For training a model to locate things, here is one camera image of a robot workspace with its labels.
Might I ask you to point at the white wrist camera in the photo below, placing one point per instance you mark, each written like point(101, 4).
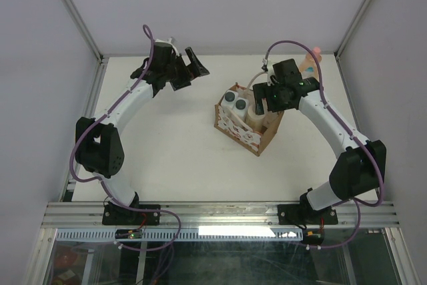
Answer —
point(267, 67)
point(170, 41)

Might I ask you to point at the aluminium mounting rail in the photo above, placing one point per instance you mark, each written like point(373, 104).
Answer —
point(195, 214)

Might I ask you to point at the white bottle grey cap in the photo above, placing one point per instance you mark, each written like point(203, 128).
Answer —
point(228, 101)
point(240, 109)

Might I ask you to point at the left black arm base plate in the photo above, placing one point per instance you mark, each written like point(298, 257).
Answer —
point(114, 215)

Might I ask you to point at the black connector box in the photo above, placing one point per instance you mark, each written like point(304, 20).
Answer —
point(313, 238)

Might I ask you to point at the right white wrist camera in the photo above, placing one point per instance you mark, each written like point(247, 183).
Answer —
point(267, 67)

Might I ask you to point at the peach lotion bottle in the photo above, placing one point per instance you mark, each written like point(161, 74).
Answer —
point(308, 67)

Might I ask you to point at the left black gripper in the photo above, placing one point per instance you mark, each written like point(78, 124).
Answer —
point(189, 73)

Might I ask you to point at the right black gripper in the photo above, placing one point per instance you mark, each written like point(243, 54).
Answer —
point(263, 90)

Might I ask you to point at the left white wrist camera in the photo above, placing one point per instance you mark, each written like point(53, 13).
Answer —
point(170, 41)

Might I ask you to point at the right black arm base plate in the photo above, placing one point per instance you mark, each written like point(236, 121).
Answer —
point(293, 213)

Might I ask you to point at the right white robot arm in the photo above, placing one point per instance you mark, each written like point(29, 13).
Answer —
point(360, 162)

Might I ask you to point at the cream round jar bottle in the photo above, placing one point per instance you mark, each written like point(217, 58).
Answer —
point(255, 122)

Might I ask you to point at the white slotted cable duct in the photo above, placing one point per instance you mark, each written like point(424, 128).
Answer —
point(198, 234)

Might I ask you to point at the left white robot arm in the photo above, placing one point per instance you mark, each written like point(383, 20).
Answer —
point(98, 147)

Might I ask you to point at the small circuit board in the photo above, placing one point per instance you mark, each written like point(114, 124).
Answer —
point(128, 234)

